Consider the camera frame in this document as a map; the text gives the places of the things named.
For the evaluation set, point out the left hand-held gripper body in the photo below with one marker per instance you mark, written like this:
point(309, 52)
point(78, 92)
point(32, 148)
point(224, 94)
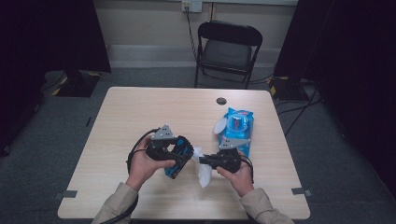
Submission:
point(162, 146)

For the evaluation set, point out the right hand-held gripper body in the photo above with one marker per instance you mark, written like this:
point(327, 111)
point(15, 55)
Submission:
point(229, 155)

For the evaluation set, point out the blue toy car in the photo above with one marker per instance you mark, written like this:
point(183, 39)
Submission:
point(179, 158)

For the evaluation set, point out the white wet wipe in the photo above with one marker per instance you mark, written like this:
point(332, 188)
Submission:
point(204, 174)

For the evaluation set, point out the blue wet wipe packet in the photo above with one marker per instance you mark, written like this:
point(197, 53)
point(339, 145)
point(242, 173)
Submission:
point(236, 127)

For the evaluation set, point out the person's right hand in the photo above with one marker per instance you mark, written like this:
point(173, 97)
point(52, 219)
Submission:
point(239, 180)

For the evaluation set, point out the person's left hand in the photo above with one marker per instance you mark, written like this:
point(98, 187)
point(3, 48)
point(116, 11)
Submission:
point(144, 169)

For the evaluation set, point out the grey tape strip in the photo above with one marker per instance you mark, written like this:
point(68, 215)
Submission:
point(301, 191)
point(65, 194)

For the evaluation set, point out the black stand base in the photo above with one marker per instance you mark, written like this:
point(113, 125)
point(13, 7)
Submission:
point(286, 88)
point(77, 84)

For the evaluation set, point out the black folding chair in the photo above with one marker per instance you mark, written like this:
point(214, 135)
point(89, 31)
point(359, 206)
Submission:
point(229, 49)

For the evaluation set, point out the dark curtain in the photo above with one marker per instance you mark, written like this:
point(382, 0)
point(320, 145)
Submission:
point(351, 62)
point(46, 37)

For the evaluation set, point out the white wall socket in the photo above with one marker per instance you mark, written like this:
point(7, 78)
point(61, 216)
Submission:
point(192, 5)

